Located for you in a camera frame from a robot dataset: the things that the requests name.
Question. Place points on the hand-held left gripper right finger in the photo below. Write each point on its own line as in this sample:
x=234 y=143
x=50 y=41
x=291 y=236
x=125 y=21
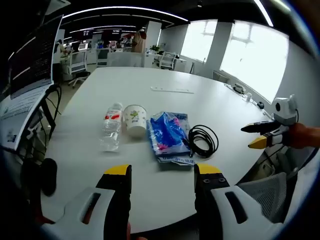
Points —
x=240 y=215

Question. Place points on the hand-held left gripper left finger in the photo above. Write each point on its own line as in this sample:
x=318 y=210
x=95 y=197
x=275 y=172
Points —
x=82 y=212

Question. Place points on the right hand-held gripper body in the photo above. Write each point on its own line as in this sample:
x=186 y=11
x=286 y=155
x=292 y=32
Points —
x=285 y=110

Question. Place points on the clear packet with blue pad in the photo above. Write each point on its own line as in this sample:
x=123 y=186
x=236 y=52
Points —
x=175 y=160

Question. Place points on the clear plastic water bottle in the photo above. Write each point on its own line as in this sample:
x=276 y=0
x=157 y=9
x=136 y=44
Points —
x=111 y=127

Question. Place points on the blue tissue packet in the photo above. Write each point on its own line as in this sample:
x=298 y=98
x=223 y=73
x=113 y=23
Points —
x=167 y=132

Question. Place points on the white printed paper cup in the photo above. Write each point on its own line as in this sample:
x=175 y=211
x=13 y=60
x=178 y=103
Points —
x=135 y=120

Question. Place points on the white tabletop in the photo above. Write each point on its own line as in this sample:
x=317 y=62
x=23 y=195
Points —
x=212 y=105

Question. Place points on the person's right hand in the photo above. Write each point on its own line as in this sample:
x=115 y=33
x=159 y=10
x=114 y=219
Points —
x=297 y=136

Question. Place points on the person's left hand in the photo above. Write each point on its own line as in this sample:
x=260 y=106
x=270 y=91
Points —
x=129 y=228

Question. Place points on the small black round object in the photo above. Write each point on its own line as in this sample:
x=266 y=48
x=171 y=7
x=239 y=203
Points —
x=261 y=104

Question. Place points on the white charger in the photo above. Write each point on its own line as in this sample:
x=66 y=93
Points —
x=249 y=97

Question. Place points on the grey mesh office chair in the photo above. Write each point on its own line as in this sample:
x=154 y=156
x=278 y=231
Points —
x=267 y=192

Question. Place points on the black padded object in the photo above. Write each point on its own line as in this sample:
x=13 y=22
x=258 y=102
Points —
x=49 y=177

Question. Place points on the bright window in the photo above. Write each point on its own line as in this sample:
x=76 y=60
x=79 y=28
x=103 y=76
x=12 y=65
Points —
x=198 y=40
x=255 y=60

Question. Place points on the white flat strip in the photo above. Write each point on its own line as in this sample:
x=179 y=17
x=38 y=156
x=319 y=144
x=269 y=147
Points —
x=172 y=89

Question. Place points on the black laptop stand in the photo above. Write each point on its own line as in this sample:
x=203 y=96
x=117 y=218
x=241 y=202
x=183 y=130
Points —
x=48 y=107

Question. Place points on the white office chair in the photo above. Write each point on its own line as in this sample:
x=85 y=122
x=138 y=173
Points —
x=168 y=60
x=78 y=65
x=103 y=57

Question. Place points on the green potted plant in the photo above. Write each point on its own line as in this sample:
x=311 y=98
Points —
x=155 y=48

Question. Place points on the open laptop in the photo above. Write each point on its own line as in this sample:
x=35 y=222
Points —
x=32 y=57

